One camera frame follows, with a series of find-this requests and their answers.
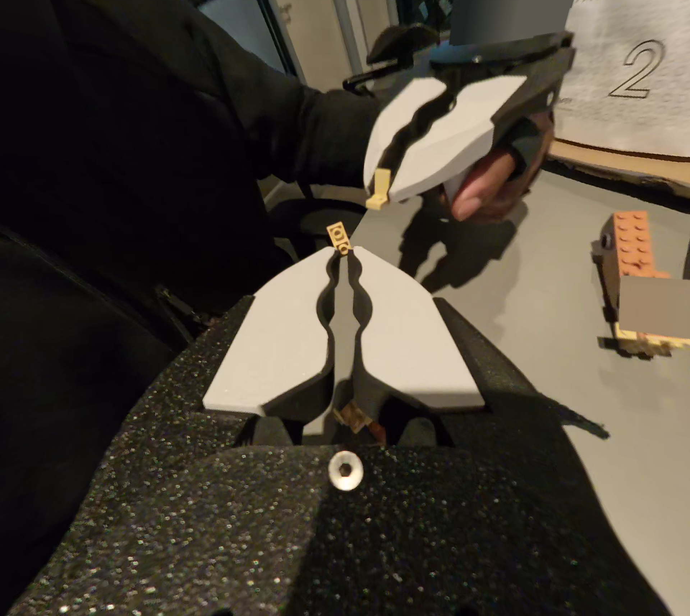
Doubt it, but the white bag numbered 2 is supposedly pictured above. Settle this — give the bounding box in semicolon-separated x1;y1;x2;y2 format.
556;0;690;159

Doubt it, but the person's left forearm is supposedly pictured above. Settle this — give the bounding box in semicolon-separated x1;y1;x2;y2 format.
205;24;391;191

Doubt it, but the tan studded toy brick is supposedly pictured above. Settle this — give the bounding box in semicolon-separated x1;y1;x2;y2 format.
613;325;690;360

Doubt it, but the small orange toy brick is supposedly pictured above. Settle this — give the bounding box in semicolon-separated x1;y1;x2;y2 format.
591;209;690;342

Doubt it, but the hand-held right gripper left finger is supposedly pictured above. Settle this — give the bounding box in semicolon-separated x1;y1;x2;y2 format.
203;248;335;414

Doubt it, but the tiny yellow toy brick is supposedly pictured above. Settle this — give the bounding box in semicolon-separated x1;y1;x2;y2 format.
326;220;354;257

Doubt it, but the person's left hand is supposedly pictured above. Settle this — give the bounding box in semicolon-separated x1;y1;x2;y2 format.
445;110;557;223

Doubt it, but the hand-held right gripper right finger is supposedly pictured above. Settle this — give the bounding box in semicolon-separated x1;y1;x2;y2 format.
351;246;486;412

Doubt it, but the small yellow brick assembly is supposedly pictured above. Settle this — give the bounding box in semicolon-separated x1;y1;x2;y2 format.
365;168;393;213

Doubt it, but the brown cardboard tray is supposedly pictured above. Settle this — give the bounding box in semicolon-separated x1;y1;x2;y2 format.
545;137;690;199

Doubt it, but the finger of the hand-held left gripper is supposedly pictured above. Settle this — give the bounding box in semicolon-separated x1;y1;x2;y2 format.
388;73;529;202
362;75;448;193

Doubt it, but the grey desk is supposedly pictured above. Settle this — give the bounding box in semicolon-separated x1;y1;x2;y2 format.
259;158;690;616

